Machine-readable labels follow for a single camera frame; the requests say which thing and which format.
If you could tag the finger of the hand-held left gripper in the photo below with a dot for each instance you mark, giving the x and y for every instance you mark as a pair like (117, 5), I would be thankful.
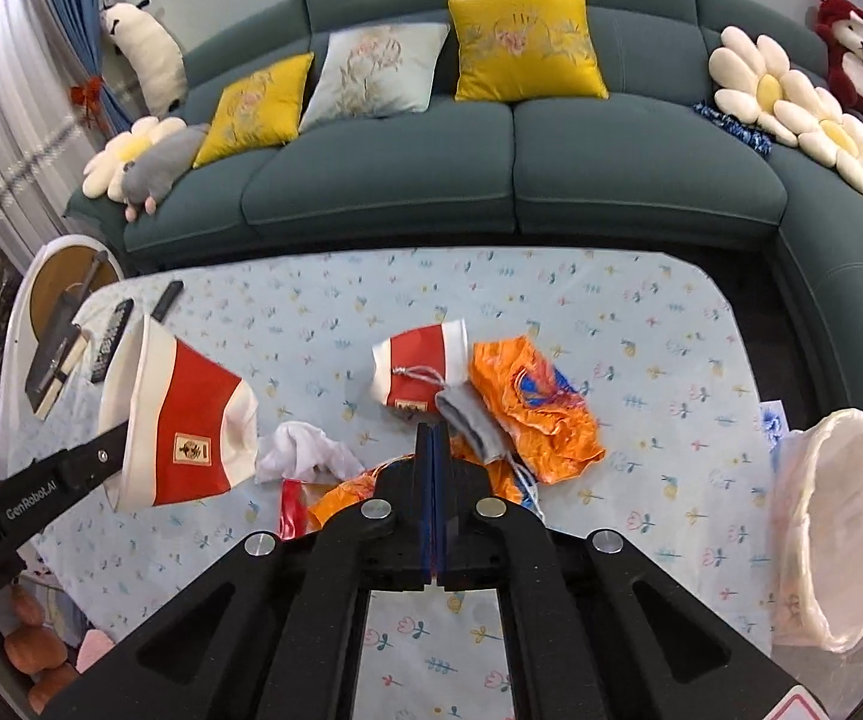
(64, 476)

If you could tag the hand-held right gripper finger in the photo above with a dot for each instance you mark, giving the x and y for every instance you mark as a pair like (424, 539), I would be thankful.
(427, 487)
(442, 487)

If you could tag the large orange plastic wrapper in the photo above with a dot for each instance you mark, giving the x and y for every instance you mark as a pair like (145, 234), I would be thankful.
(551, 427)

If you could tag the large red white pouch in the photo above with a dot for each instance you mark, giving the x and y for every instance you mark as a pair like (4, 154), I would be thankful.
(191, 427)

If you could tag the red plastic wrapper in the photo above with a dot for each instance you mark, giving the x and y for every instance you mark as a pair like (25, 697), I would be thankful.
(292, 510)

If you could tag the trash bin with white liner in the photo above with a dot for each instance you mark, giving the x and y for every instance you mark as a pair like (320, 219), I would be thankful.
(798, 540)

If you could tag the white round side table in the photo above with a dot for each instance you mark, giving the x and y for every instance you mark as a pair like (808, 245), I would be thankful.
(15, 390)

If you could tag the black notebook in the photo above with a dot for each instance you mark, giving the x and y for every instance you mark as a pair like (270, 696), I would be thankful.
(53, 360)

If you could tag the small red white pouch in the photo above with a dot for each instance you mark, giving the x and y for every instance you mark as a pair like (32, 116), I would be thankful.
(416, 360)

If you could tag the black remote control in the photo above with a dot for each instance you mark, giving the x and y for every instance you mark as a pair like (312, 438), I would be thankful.
(110, 341)

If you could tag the orange pumpkin plush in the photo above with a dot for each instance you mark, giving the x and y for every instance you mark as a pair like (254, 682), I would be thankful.
(34, 645)

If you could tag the pink plush item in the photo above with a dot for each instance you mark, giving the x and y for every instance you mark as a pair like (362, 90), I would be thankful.
(94, 649)

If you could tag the black rectangular device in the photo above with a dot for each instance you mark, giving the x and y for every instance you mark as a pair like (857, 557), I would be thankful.
(166, 298)

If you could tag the floral light blue tablecloth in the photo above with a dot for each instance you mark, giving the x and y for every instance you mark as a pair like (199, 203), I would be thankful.
(626, 360)

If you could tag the grey plush toy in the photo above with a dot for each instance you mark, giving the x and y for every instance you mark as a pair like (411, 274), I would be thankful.
(165, 161)

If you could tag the blue white patterned sheet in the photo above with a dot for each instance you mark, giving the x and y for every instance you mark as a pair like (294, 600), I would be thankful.
(774, 424)

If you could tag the teal corner sofa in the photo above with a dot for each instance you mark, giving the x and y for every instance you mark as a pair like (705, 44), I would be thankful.
(626, 187)

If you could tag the white sheer curtain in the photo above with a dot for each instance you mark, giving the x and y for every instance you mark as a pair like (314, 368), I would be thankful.
(4, 112)

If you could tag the red curtain bow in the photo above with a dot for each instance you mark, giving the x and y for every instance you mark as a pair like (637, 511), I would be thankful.
(86, 94)

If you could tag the yellow embroidered cushion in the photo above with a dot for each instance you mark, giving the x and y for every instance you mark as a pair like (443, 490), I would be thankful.
(255, 109)
(529, 52)

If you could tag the light blue embroidered cushion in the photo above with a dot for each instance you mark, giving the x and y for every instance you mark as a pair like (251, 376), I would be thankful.
(371, 75)

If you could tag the red bordered white card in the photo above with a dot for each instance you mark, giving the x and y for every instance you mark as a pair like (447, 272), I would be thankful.
(802, 706)

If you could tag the white panda plush toy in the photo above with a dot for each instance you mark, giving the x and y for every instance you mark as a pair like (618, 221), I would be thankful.
(146, 52)

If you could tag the blue patterned cloth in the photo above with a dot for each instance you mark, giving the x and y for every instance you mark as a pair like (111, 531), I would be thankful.
(735, 129)

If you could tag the blue curtain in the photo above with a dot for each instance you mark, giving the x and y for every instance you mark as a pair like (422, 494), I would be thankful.
(64, 0)

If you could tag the red white bear plush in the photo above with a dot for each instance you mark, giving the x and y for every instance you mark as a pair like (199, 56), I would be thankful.
(843, 67)

